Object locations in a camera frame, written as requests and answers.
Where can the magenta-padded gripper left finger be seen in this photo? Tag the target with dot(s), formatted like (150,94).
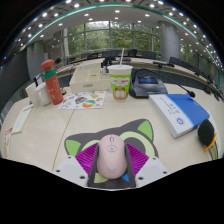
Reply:
(68,170)

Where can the long curved conference desk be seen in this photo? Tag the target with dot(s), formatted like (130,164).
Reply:
(143,63)

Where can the printed paper cup with straw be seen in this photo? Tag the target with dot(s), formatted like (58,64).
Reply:
(120,83)

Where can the pink computer mouse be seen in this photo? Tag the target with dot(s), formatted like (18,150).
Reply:
(111,155)

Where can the colourful sticker sheet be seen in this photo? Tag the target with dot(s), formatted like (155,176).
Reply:
(83,100)

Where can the black office chairs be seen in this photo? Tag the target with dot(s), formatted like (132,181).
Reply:
(109,54)

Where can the cat-shaped grey green mouse pad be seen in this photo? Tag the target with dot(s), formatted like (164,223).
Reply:
(141,133)

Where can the blue and white book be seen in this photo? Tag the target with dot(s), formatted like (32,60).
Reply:
(180,113)

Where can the beige cardboard tray box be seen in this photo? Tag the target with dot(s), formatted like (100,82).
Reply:
(88,79)

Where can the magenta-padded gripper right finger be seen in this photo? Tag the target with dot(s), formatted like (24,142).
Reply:
(153,170)

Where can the red drink bottle green band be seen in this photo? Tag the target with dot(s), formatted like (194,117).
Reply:
(53,85)

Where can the round ceiling lights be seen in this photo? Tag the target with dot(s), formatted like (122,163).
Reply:
(116,11)

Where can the white lidded mug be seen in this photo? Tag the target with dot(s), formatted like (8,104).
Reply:
(45,94)

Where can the black handheld microphone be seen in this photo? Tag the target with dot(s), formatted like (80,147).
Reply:
(206,132)

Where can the white printed paper sheet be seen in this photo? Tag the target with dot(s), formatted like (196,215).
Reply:
(21,118)

